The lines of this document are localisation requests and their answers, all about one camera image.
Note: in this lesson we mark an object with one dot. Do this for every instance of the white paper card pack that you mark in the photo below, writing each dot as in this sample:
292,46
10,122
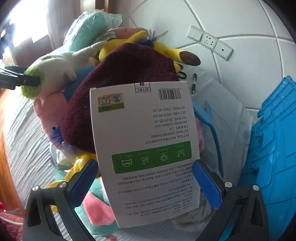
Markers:
143,129

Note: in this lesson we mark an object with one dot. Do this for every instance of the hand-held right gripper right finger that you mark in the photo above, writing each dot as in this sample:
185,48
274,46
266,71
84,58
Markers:
208,187

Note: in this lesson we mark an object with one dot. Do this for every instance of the blue plastic crate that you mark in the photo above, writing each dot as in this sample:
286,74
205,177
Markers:
270,162

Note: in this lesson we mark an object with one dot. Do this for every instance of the teal plush in plastic bag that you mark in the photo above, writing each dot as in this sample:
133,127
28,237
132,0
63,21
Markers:
87,25

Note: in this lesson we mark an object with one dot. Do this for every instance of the maroon knit hat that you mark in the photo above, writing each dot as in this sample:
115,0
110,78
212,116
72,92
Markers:
111,76

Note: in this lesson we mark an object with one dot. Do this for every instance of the pink pig plush blue body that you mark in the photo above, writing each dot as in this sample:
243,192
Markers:
49,109

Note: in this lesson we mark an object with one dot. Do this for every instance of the blue plastic strip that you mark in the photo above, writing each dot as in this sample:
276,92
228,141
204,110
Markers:
214,134

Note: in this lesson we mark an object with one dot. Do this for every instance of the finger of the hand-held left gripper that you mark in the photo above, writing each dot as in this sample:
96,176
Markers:
23,80

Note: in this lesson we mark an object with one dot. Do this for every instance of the yellow plush toy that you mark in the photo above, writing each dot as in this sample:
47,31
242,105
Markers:
166,49

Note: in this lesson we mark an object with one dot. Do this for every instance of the pink pig plush teal body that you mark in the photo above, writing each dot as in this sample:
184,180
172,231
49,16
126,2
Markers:
97,206

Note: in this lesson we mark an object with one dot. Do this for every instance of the pink star plush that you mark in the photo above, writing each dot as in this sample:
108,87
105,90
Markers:
124,31

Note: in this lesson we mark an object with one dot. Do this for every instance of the round wooden table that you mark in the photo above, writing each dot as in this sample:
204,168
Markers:
5,129

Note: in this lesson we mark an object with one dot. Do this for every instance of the wall socket panel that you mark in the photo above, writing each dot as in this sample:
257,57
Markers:
209,41

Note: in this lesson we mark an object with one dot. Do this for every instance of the white plush green face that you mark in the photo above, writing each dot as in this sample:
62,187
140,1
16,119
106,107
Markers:
57,62

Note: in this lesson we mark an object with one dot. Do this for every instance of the yellow plastic toy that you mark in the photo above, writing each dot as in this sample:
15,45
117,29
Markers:
77,164

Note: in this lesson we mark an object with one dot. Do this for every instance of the red knit cloth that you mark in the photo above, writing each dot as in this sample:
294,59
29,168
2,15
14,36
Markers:
9,222

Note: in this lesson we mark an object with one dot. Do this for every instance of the black pen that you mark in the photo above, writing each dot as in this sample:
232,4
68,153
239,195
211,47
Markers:
194,83

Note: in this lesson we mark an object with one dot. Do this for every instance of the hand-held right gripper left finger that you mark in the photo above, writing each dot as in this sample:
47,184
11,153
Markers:
83,183

